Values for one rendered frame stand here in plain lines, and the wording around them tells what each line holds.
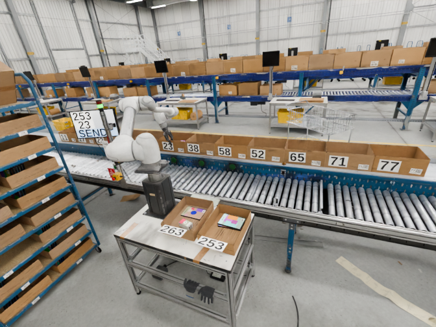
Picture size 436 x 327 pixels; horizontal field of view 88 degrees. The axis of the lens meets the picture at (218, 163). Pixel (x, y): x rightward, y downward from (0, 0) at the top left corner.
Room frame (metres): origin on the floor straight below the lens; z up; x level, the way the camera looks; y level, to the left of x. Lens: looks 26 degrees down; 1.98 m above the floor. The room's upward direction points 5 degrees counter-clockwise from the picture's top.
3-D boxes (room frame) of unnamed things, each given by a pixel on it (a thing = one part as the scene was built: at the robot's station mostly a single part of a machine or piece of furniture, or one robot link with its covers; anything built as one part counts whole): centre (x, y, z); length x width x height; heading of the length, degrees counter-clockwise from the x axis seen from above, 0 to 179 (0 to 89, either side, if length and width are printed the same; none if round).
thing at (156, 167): (1.66, 0.52, 1.22); 0.22 x 0.18 x 0.06; 76
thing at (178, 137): (2.79, 0.50, 0.96); 0.39 x 0.29 x 0.17; 66
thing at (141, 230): (1.44, 0.31, 0.74); 1.00 x 0.58 x 0.03; 65
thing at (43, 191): (1.82, 1.70, 0.99); 0.40 x 0.30 x 0.10; 152
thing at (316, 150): (2.14, -0.93, 0.96); 0.39 x 0.29 x 0.17; 66
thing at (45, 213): (1.83, 1.70, 0.79); 0.40 x 0.30 x 0.10; 157
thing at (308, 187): (1.70, -0.80, 0.72); 0.52 x 0.05 x 0.05; 156
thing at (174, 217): (1.47, 0.27, 0.80); 0.38 x 0.28 x 0.10; 156
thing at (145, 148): (1.66, 0.54, 1.36); 0.18 x 0.16 x 0.22; 95
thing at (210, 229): (1.31, -0.02, 0.80); 0.38 x 0.28 x 0.10; 153
